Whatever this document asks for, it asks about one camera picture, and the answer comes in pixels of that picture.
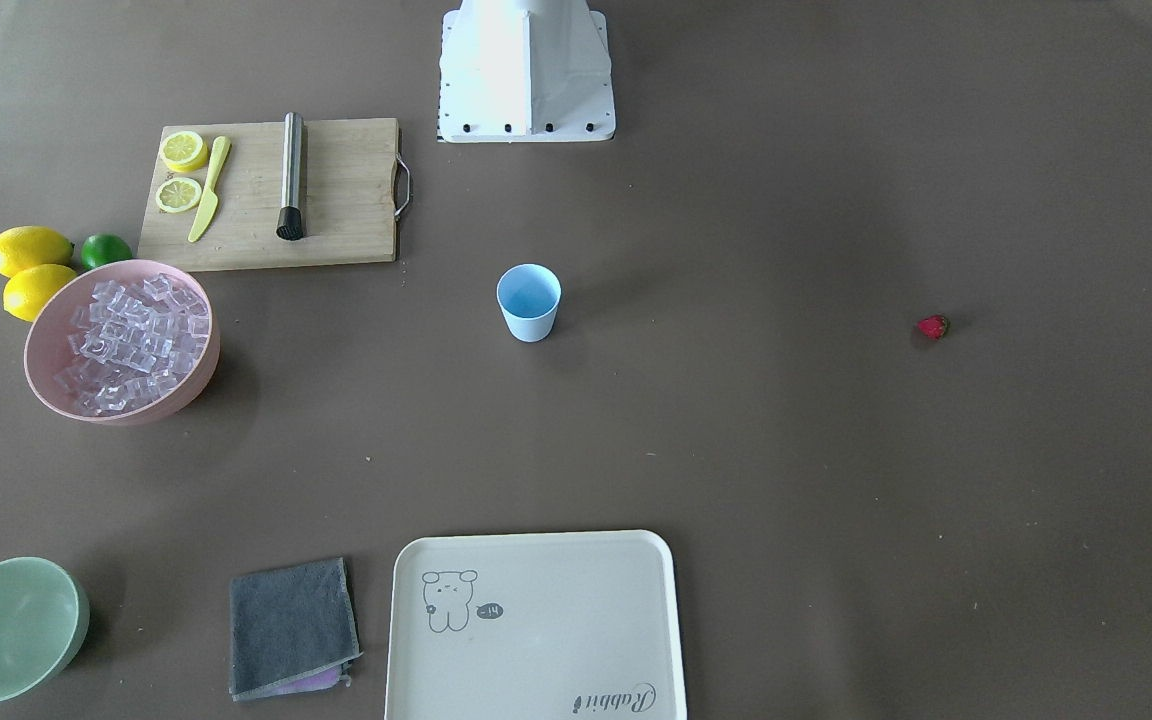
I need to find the grey folded cloth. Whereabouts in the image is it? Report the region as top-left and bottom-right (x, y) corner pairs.
(229, 558), (362, 702)

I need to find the whole lemon upper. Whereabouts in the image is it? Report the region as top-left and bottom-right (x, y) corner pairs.
(0, 225), (74, 278)

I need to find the whole lemon lower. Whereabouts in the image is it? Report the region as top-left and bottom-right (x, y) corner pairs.
(3, 264), (78, 323)

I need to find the whole lemon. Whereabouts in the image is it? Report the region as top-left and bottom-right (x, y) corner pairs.
(3, 264), (78, 323)
(0, 225), (74, 278)

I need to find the cream rabbit tray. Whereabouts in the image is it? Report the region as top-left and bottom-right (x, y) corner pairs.
(384, 529), (689, 719)

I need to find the green bowl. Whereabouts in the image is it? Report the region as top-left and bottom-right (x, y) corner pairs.
(0, 558), (90, 702)

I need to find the bamboo cutting board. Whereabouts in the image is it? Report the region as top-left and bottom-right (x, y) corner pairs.
(136, 118), (401, 272)

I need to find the pink bowl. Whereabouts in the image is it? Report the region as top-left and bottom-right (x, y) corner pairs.
(23, 259), (220, 427)

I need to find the yellow plastic knife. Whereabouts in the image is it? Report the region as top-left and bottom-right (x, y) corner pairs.
(187, 135), (232, 243)

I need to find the lemon slice lower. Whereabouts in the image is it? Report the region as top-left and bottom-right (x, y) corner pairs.
(154, 177), (204, 214)

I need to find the lemon slice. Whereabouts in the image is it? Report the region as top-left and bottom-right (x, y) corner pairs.
(154, 177), (204, 214)
(157, 129), (210, 173)

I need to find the light blue cup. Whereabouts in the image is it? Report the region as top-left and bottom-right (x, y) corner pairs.
(495, 263), (562, 343)

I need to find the pile of clear ice cubes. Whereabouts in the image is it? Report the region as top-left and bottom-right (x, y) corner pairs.
(54, 273), (211, 416)

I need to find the green lime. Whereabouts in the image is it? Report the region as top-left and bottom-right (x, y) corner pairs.
(79, 233), (134, 272)

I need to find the red strawberry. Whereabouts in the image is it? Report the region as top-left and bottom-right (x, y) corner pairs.
(915, 314), (952, 341)

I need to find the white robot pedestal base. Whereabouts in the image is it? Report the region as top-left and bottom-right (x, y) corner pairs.
(435, 1), (617, 143)

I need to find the lemon slice upper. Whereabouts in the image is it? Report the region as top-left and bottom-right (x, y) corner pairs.
(157, 129), (210, 173)

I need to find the steel muddler black tip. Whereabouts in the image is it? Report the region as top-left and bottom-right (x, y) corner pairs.
(276, 111), (305, 242)

